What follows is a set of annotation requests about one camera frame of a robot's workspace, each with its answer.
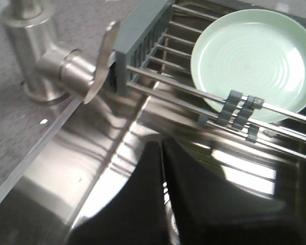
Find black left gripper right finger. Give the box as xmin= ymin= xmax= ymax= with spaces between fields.
xmin=162 ymin=138 xmax=301 ymax=244

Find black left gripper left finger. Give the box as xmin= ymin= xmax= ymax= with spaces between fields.
xmin=67 ymin=141 xmax=168 ymax=244

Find pale green round plate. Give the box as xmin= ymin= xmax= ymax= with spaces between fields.
xmin=190 ymin=9 xmax=306 ymax=113

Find roll-up steel dish rack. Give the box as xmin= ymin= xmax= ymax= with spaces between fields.
xmin=114 ymin=1 xmax=306 ymax=145

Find stainless steel sink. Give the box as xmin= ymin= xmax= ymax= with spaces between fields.
xmin=0 ymin=81 xmax=306 ymax=244

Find stainless steel faucet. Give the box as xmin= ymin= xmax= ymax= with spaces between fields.
xmin=0 ymin=1 xmax=120 ymax=104

